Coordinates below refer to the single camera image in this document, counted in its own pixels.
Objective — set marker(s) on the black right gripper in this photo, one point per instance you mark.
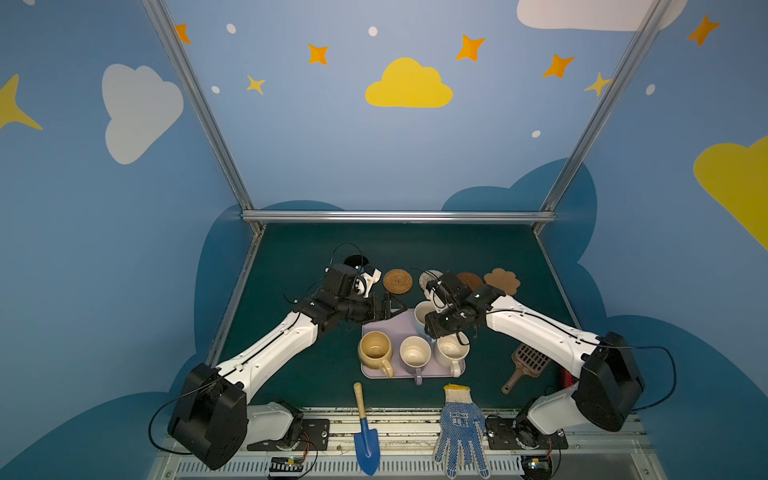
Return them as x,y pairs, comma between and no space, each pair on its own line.
438,324

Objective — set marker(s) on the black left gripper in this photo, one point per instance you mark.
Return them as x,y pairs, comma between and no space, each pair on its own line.
374,307

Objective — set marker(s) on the round woven rattan coaster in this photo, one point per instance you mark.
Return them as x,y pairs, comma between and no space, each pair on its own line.
398,281

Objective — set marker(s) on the light blue mug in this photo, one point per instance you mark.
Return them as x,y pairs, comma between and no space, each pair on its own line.
421,310

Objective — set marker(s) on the black mug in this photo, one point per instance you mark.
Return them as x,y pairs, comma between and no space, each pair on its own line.
357,261

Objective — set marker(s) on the brown wooden coaster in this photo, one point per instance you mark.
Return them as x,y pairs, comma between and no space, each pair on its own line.
471,280

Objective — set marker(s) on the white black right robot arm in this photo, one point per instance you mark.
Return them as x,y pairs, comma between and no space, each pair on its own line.
608,382

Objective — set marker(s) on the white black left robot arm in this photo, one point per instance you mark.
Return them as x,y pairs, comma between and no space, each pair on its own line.
210,416

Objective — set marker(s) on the flower-shaped cork coaster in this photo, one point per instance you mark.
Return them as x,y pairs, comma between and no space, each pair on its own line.
504,280

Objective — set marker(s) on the lilac plastic tray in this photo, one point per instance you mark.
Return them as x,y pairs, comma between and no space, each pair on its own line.
399,348

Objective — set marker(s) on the white mug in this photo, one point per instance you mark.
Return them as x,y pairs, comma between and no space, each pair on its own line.
451,352

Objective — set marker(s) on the yellow mug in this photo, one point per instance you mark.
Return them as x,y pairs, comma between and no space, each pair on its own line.
375,352

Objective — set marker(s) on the lilac mug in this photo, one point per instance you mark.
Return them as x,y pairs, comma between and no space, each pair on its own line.
415,354

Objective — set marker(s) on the brown slotted scoop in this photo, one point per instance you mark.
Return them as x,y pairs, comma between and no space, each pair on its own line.
528,362

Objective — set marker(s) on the blue dotted work glove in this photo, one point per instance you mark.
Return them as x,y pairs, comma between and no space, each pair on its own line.
462,428

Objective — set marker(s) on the red brush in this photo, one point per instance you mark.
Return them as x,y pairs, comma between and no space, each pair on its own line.
566,379

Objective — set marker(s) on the blue garden trowel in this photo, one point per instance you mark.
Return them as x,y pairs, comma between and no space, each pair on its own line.
366,441

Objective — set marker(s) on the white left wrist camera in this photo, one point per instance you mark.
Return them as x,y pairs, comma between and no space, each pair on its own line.
367,277

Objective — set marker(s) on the white multicolour rope coaster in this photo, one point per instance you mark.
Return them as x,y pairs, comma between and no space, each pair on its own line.
429,277

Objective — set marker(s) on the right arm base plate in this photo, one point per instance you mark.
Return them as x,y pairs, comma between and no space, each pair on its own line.
509,434

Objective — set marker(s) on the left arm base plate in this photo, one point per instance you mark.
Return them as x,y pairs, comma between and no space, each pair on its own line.
313,432

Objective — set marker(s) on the aluminium rear frame rail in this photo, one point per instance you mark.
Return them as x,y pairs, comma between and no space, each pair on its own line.
437,217

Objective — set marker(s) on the right aluminium frame post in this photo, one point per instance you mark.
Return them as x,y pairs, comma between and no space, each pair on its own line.
635,53

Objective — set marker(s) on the aluminium frame post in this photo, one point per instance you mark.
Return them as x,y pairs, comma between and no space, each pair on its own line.
160,17
635,53

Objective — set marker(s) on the left aluminium frame post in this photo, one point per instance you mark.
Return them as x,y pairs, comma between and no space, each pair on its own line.
160,17

